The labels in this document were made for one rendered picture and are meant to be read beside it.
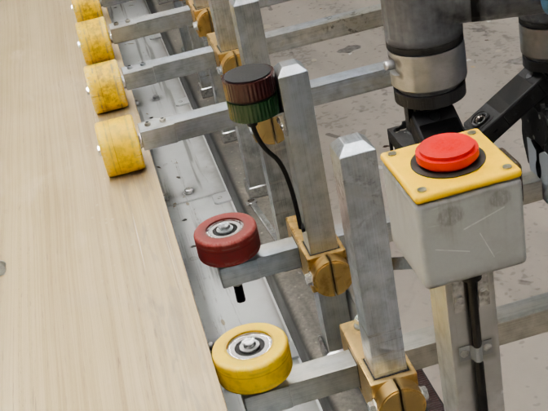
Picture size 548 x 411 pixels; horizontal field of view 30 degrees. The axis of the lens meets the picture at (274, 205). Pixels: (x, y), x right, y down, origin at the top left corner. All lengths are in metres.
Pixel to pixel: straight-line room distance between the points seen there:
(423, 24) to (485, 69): 2.96
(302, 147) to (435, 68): 0.25
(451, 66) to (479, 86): 2.79
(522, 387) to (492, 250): 1.71
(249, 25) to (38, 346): 0.51
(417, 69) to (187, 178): 1.13
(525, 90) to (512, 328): 0.32
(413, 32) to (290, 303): 0.61
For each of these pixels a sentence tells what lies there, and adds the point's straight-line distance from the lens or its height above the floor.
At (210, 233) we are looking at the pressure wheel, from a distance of 1.27.
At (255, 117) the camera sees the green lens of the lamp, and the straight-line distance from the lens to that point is 1.14.
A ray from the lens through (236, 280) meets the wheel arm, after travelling 1.29.
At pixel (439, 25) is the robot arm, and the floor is 1.19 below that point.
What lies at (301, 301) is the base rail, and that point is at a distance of 1.47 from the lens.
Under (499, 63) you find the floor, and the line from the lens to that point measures 3.97.
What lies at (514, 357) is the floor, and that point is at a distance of 2.45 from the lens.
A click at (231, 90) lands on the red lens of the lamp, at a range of 1.14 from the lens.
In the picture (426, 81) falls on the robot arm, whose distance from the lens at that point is 0.99.
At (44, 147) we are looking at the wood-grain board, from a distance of 1.65.
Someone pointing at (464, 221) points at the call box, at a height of 1.20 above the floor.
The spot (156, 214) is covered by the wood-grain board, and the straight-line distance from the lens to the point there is 1.35.
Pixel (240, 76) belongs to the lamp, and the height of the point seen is 1.11.
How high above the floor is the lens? 1.53
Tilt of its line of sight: 29 degrees down
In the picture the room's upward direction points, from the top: 11 degrees counter-clockwise
